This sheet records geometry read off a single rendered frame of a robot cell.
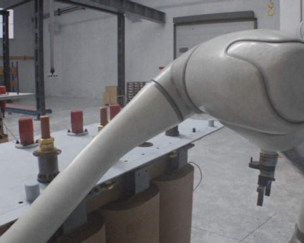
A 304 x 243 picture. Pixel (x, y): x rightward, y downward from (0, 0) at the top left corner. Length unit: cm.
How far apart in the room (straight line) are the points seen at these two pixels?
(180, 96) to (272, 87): 21
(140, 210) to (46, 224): 98
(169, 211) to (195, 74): 139
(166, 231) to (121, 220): 52
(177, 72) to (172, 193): 127
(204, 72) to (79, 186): 25
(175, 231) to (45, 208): 147
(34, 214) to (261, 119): 33
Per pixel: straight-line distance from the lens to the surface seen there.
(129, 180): 137
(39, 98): 1099
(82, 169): 45
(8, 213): 75
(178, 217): 179
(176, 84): 48
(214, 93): 36
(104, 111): 105
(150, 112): 48
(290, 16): 605
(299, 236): 99
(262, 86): 31
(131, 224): 136
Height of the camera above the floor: 169
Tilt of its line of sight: 10 degrees down
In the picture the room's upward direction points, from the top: straight up
